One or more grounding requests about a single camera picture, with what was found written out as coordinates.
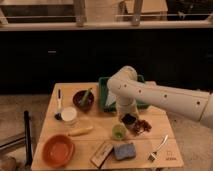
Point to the grey folded cloth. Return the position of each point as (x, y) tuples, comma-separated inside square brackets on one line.
[(111, 98)]

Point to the wooden block box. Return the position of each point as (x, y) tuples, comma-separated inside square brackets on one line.
[(101, 154)]

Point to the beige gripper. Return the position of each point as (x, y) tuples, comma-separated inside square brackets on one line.
[(131, 109)]

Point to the small dark round object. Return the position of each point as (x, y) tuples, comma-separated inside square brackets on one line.
[(58, 116)]

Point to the green plastic tray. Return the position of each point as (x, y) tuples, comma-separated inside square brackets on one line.
[(103, 95)]

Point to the black chair leg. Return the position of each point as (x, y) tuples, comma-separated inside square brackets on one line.
[(27, 139)]

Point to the black and white marker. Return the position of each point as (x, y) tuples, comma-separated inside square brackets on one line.
[(59, 100)]

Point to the green utensil in bowl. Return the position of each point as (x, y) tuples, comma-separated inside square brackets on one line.
[(85, 96)]

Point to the brown dried food pile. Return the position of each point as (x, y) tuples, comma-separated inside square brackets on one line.
[(141, 126)]

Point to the blue sponge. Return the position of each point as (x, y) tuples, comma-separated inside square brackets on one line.
[(124, 151)]

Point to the green plastic cup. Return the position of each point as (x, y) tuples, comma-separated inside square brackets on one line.
[(118, 132)]

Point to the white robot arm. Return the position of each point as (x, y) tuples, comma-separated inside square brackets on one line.
[(196, 105)]

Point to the orange plastic bowl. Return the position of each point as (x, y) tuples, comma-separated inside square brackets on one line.
[(58, 150)]

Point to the metal steel cup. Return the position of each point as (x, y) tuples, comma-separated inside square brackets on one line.
[(128, 119)]

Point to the dark brown bowl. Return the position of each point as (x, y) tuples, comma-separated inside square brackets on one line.
[(77, 100)]

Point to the white cup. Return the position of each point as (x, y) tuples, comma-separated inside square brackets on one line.
[(69, 115)]

